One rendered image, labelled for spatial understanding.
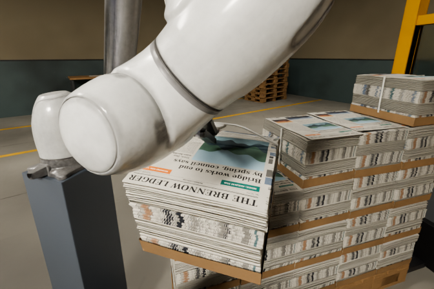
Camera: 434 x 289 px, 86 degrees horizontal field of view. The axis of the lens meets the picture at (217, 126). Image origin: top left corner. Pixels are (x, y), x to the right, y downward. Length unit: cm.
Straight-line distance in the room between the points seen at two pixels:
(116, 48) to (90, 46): 650
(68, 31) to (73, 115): 708
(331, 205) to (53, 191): 116
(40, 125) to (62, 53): 634
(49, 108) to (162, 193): 57
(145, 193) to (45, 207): 62
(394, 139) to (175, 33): 128
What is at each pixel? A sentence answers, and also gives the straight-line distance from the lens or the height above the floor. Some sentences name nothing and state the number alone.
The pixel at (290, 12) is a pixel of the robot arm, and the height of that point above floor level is 143.
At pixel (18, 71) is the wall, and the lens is 728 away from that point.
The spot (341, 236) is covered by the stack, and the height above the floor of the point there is 52.
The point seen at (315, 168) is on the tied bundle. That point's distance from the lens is 112.
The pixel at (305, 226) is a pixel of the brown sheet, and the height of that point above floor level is 63.
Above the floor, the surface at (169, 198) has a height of 114.
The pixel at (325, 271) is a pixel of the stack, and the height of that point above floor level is 30.
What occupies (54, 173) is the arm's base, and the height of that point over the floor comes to 102.
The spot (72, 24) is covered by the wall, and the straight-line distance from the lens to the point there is 732.
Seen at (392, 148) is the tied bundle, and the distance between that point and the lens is 142.
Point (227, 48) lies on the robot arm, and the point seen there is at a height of 140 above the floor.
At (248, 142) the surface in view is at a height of 119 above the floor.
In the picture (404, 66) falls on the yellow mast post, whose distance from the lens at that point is 214.
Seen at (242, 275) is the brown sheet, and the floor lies 95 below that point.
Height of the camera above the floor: 139
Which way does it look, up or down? 17 degrees down
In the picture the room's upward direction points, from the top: straight up
